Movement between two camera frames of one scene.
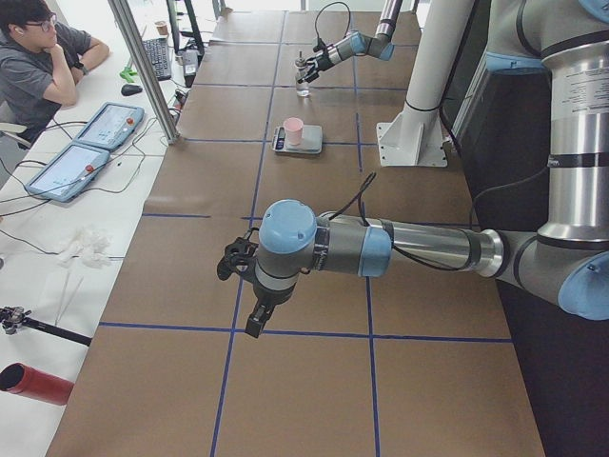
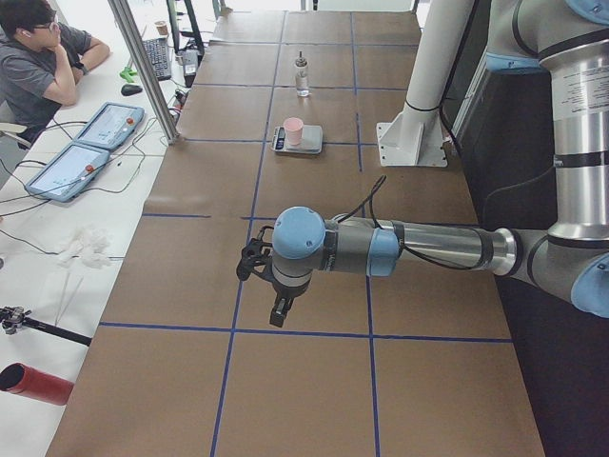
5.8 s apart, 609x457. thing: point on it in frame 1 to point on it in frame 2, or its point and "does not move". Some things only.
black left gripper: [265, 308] to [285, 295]
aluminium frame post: [150, 76] does not move
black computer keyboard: [158, 50] does not move
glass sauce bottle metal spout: [300, 70] does not move
